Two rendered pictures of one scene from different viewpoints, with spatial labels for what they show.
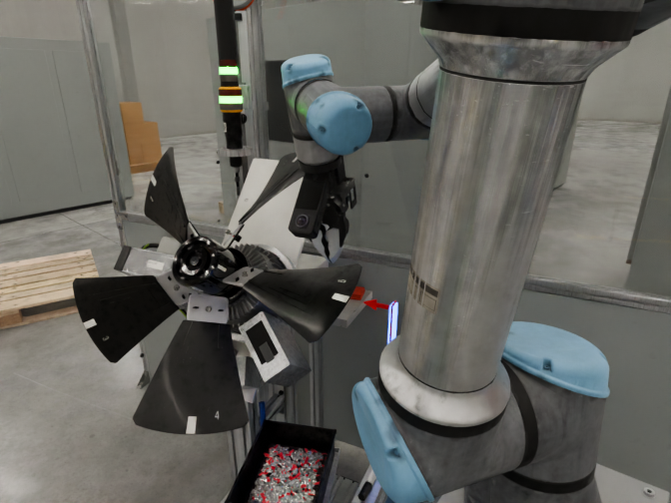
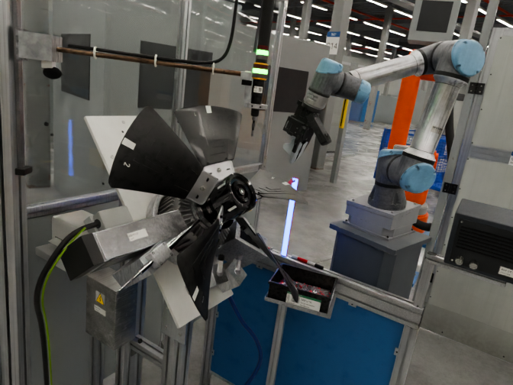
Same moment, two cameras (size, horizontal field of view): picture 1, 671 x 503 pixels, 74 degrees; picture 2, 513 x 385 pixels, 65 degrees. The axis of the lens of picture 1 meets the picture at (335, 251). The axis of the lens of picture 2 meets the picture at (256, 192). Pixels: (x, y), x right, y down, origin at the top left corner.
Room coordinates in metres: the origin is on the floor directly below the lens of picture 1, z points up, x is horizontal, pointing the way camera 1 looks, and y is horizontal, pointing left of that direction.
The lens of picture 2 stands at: (0.74, 1.42, 1.53)
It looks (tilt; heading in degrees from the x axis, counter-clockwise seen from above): 15 degrees down; 276
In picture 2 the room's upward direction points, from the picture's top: 8 degrees clockwise
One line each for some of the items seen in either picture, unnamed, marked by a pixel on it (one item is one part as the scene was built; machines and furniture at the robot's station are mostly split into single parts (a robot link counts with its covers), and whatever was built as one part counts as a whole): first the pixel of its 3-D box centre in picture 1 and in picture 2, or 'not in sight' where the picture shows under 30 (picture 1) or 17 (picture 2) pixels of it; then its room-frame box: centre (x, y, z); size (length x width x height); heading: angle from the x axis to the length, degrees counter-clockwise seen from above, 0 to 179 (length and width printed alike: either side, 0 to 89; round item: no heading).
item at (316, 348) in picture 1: (317, 394); (97, 344); (1.45, 0.08, 0.42); 0.04 x 0.04 x 0.83; 65
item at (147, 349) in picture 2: (265, 416); (152, 352); (1.16, 0.23, 0.56); 0.19 x 0.04 x 0.04; 155
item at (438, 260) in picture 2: not in sight; (464, 268); (0.18, 0.14, 1.04); 0.24 x 0.03 x 0.03; 155
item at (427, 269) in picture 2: not in sight; (424, 279); (0.27, 0.10, 0.96); 0.03 x 0.03 x 0.20; 65
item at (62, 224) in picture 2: (300, 274); (76, 233); (1.51, 0.13, 0.92); 0.17 x 0.16 x 0.11; 155
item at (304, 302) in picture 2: (286, 475); (302, 288); (0.67, 0.10, 0.85); 0.22 x 0.17 x 0.07; 169
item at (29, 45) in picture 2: (239, 96); (38, 46); (1.52, 0.31, 1.54); 0.10 x 0.07 x 0.09; 10
